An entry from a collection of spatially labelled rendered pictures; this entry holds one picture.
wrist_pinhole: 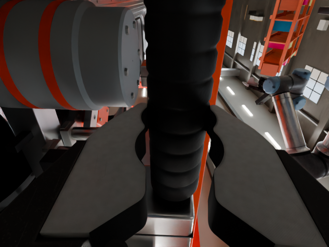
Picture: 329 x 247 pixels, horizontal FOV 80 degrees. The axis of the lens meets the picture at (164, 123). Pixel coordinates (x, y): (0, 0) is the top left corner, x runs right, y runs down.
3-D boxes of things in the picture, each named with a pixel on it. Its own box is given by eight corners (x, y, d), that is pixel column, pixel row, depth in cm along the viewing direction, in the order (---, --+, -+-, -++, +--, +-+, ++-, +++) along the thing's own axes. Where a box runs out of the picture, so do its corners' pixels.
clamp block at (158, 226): (64, 211, 14) (81, 249, 17) (196, 218, 13) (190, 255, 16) (91, 160, 18) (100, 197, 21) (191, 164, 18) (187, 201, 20)
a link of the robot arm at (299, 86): (297, 74, 87) (289, 96, 93) (317, 71, 90) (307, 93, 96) (284, 68, 93) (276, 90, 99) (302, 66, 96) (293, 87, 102)
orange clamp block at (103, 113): (69, 122, 54) (83, 128, 63) (98, 123, 53) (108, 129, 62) (73, 97, 55) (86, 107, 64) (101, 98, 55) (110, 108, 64)
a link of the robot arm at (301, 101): (310, 95, 95) (303, 111, 99) (292, 86, 104) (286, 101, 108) (297, 97, 93) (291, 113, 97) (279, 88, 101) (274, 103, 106)
